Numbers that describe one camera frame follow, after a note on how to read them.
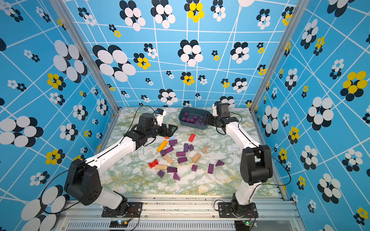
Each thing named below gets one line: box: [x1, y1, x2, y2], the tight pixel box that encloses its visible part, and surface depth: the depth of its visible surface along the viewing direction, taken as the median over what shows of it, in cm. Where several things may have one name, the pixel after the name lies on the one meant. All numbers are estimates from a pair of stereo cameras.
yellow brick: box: [157, 140, 169, 153], surface depth 100 cm
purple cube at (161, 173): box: [157, 169, 165, 179], surface depth 86 cm
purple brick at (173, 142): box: [168, 139, 178, 147], surface depth 101 cm
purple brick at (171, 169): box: [167, 166, 178, 173], surface depth 89 cm
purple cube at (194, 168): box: [191, 164, 199, 172], surface depth 88 cm
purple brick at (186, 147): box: [183, 143, 189, 153], surface depth 98 cm
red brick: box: [188, 133, 196, 143], surface depth 104 cm
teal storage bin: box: [178, 107, 210, 130], surface depth 111 cm
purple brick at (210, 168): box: [207, 163, 215, 175], surface depth 89 cm
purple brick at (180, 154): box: [176, 151, 186, 157], surface depth 96 cm
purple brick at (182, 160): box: [177, 156, 188, 165], surface depth 93 cm
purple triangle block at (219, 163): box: [215, 159, 225, 167], surface depth 90 cm
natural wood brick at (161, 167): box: [154, 164, 168, 170], surface depth 90 cm
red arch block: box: [147, 158, 159, 169], surface depth 91 cm
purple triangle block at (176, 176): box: [172, 172, 181, 181], surface depth 84 cm
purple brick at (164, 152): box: [159, 146, 174, 157], surface depth 98 cm
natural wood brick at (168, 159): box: [163, 154, 174, 165], surface depth 93 cm
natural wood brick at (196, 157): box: [191, 153, 201, 164], surface depth 93 cm
